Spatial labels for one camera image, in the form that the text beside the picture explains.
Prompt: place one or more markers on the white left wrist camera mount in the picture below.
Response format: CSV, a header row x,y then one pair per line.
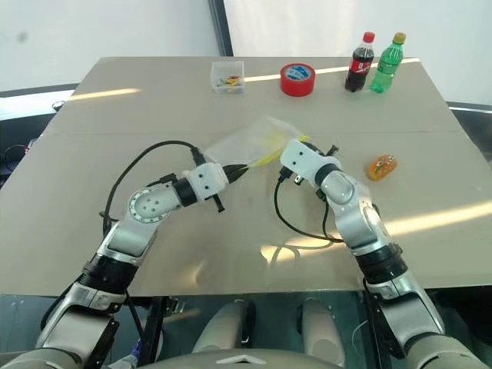
x,y
205,178

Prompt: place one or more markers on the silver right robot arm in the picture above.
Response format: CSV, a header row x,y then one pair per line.
x,y
357,219

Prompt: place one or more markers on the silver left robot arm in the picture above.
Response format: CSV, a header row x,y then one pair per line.
x,y
146,203

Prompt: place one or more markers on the grey robot torso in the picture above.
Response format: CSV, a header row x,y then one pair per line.
x,y
238,359

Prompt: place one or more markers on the black table frame leg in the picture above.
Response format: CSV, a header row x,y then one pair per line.
x,y
157,326

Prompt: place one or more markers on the red tape roll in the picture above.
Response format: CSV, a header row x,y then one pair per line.
x,y
298,78

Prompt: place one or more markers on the grey rounded shape black edge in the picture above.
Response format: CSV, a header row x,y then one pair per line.
x,y
223,326
321,330

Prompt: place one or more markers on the cola bottle with red cap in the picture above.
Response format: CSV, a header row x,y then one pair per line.
x,y
359,65

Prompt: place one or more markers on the dark cluttered side table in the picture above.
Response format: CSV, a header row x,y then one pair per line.
x,y
23,127

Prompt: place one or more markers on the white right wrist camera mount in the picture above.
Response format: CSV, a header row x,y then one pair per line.
x,y
301,157

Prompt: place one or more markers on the black window post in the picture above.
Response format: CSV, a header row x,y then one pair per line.
x,y
221,27

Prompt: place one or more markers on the orange burger snack pack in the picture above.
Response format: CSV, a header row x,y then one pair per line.
x,y
382,167

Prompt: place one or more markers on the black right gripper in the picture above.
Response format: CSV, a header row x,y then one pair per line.
x,y
321,150

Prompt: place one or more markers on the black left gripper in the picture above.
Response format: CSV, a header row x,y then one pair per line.
x,y
231,175

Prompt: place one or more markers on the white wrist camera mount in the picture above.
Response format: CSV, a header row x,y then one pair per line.
x,y
205,178
301,157

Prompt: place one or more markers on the green bottle with yellow cap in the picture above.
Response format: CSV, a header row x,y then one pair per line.
x,y
386,65

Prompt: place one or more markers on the clear plastic zip bag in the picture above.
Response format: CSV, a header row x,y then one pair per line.
x,y
250,142

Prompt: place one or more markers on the clear box of coloured pins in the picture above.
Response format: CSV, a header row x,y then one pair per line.
x,y
227,78

